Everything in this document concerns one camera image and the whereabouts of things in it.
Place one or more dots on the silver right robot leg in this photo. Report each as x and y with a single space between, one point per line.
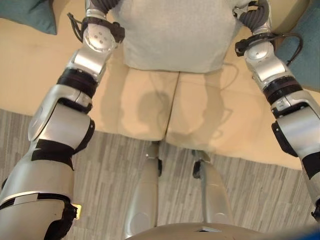
215 195

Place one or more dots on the silver left robot leg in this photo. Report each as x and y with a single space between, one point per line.
145 195

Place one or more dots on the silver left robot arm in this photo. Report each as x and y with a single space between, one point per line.
62 120

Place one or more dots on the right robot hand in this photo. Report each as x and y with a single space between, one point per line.
255 17

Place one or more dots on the beige sofa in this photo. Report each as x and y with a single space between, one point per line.
37 75

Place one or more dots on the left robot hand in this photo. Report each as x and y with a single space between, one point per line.
101 5

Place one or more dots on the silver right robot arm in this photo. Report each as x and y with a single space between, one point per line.
292 120

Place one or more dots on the teal cushion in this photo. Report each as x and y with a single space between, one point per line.
310 50
30 12

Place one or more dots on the silver robot torso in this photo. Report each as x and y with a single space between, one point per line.
200 233

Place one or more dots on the silver robot leg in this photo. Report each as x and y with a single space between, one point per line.
215 195
145 195

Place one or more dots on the light grey cushion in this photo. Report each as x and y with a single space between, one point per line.
180 35

